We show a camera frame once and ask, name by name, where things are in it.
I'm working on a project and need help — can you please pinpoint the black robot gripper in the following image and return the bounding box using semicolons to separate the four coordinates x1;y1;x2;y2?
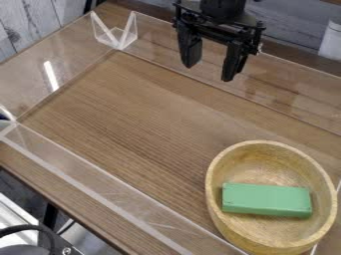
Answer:
173;0;267;82

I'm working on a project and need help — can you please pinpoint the green rectangular block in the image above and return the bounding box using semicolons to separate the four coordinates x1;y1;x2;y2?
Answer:
221;182;313;218

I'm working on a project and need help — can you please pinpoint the brown wooden bowl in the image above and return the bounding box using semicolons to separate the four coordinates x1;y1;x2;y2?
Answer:
205;140;337;255

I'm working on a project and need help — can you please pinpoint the white cylindrical container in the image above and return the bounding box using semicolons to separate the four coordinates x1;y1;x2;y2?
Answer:
319;19;341;62

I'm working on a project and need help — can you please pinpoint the black table leg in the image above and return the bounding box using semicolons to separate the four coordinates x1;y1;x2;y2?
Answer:
43;203;59;229

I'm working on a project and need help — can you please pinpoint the clear acrylic tray wall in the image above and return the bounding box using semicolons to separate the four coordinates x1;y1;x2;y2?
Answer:
0;7;341;255

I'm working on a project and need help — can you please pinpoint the black cable loop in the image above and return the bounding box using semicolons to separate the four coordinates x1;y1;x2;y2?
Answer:
0;224;59;255

